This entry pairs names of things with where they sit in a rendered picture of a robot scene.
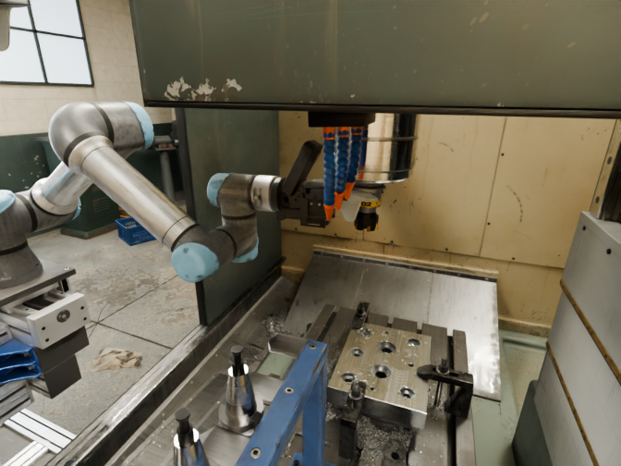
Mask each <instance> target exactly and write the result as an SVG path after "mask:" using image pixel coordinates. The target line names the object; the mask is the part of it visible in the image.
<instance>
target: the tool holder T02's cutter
mask: <svg viewBox="0 0 621 466"><path fill-rule="evenodd" d="M378 219H379V215H377V213H376V212H375V213H370V214H367V213H362V212H360V211H358V214H357V217H356V220H355V221H354V227H355V229H356V230H360V231H361V230H363V229H367V232H371V231H374V230H375V228H376V229H378Z"/></svg>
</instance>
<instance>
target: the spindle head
mask: <svg viewBox="0 0 621 466"><path fill-rule="evenodd" d="M130 3H131V10H132V17H133V23H134V30H135V36H136V43H137V49H138V56H139V62H140V74H141V80H142V87H143V93H144V99H145V100H146V101H148V103H147V105H148V107H162V108H199V109H235V110H271V111H307V112H343V113H379V114H415V115H451V116H488V117H559V118H595V119H621V0H130Z"/></svg>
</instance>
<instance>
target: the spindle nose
mask: <svg viewBox="0 0 621 466"><path fill-rule="evenodd" d="M420 117H421V115H415V114H379V113H376V116H375V122H374V123H371V124H369V125H367V126H364V127H362V134H361V137H362V140H361V141H360V142H361V148H360V151H361V154H360V155H359V158H360V160H359V168H358V169H357V170H358V174H357V175H356V176H355V177H356V182H366V183H390V182H398V181H404V180H407V179H409V178H411V177H412V176H413V171H414V167H415V165H416V157H417V149H418V140H419V138H418V135H419V133H420ZM350 130H351V127H349V136H348V137H349V143H348V146H349V149H348V150H347V151H348V154H349V156H350V153H349V151H350V149H351V148H350V143H351V142H352V140H351V139H350V136H351V133H350ZM337 138H338V137H337V128H335V145H334V147H335V167H334V169H335V174H336V172H337V171H336V167H337V163H336V160H337V159H338V157H337V155H336V154H337V152H338V150H337V145H338V142H337ZM349 156H348V157H349ZM347 160H348V158H347Z"/></svg>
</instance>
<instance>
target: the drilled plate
mask: <svg viewBox="0 0 621 466"><path fill-rule="evenodd" d="M364 327H365V328H364ZM366 327H368V328H366ZM375 328H376V329H377V330H378V331H376V330H375ZM369 329H371V330H370V331H369ZM385 329H386V330H388V331H386V330H385ZM384 330H385V331H384ZM358 331H359V332H358ZM371 331H372V332H374V334H371ZM384 332H385V333H386V334H385V333H384ZM360 333H361V334H363V335H364V336H363V335H360ZM382 333H384V334H382ZM391 334H394V335H391ZM366 335H367V336H366ZM365 337H370V338H371V339H367V338H365ZM388 337H389V338H388ZM413 337H414V338H413ZM357 338H358V340H357ZM415 338H416V339H415ZM356 340H357V341H356ZM377 340H379V341H378V343H377ZM354 341H356V342H354ZM363 341H364V342H363ZM380 341H382V342H380ZM387 341H388V342H387ZM419 341H420V342H419ZM360 342H361V343H360ZM389 342H392V343H389ZM405 342H407V343H405ZM363 343H365V344H363ZM377 344H378V345H377ZM408 344H409V345H413V344H414V345H413V346H409V345H408ZM431 344H432V337H429V336H424V335H421V334H416V333H411V332H407V331H403V330H398V329H394V328H389V327H385V326H380V325H372V324H367V323H364V326H363V327H362V329H360V330H357V329H354V328H353V326H352V327H351V330H350V332H349V335H348V337H347V341H346V343H345V346H344V347H343V349H342V352H341V354H340V357H339V359H338V361H337V364H336V366H335V369H334V371H333V374H332V376H331V379H330V381H329V383H328V386H327V400H326V401H327V402H330V403H334V404H336V405H340V406H343V407H345V404H346V401H347V396H348V393H349V390H350V388H351V385H352V384H353V383H354V382H352V381H354V380H356V379H357V380H362V381H364V380H367V382H366V381H365V382H366V386H367V389H366V393H365V397H364V400H363V403H362V407H361V411H362V412H365V413H369V414H371V415H375V416H378V417H382V418H385V419H387V420H391V421H394V422H398V423H403V424H406V425H410V426H413V427H417V428H419V429H423V430H424V425H425V420H426V414H427V401H428V387H429V379H427V378H423V377H421V376H420V375H419V376H418V375H415V372H417V369H418V368H419V367H421V366H423V365H429V364H430V358H431ZM374 346H375V347H374ZM378 346H379V347H378ZM366 347H367V348H366ZM377 347H378V348H379V350H377V349H378V348H377ZM417 347H418V348H417ZM353 348H355V349H353ZM357 348H358V349H357ZM395 351H396V352H395ZM398 351H399V352H398ZM418 351H419V352H418ZM382 352H384V354H385V355H384V354H382ZM386 352H387V353H386ZM391 352H395V353H391ZM388 353H389V354H388ZM390 353H391V354H390ZM401 353H402V354H401ZM399 354H400V355H399ZM350 355H351V356H350ZM361 355H362V356H361ZM355 356H356V357H355ZM357 356H358V357H357ZM389 356H390V358H389ZM406 356H409V357H406ZM417 356H418V357H417ZM353 357H354V358H353ZM366 362H367V363H366ZM372 367H373V368H372ZM371 368H372V369H371ZM347 370H349V371H352V372H347ZM368 370H369V372H368ZM414 370H415V371H414ZM354 371H355V373H356V374H357V375H356V376H355V374H354V375H353V372H354ZM363 372H364V373H363ZM371 372H372V374H371ZM341 375H342V376H341ZM374 376H375V377H374ZM376 376H377V379H376ZM390 376H391V377H390ZM356 377H357V378H356ZM367 377H369V379H368V378H367ZM378 377H380V378H381V379H380V378H378ZM387 377H388V378H389V379H388V378H387ZM355 378H356V379H355ZM384 378H385V379H384ZM382 379H383V380H382ZM385 380H386V382H385ZM350 381H351V382H352V384H350ZM343 382H344V383H343ZM348 382H349V383H348ZM367 383H368V384H369V386H368V385H367ZM373 383H374V384H373ZM372 384H373V386H372ZM404 385H405V386H406V387H404ZM371 386H372V387H375V388H372V387H371ZM400 388H401V389H400ZM411 388H412V389H411ZM374 390H375V391H376V392H375V391H374ZM397 390H399V391H401V393H402V395H403V397H402V395H401V393H400V392H399V393H398V391H397ZM414 395H415V396H414ZM405 397H406V398H405Z"/></svg>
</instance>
